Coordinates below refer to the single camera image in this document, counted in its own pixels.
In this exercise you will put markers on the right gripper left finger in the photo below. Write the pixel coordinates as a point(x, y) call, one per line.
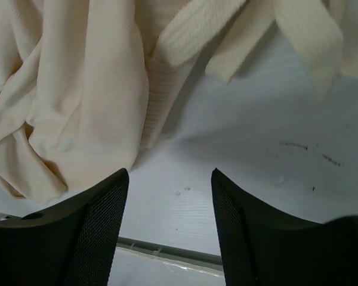
point(69, 243)

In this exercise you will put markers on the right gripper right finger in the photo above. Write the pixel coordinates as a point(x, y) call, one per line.
point(261, 245)

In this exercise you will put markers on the beige trousers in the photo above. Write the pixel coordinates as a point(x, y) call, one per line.
point(84, 85)

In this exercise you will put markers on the aluminium front rail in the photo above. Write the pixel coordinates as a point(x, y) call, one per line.
point(179, 254)

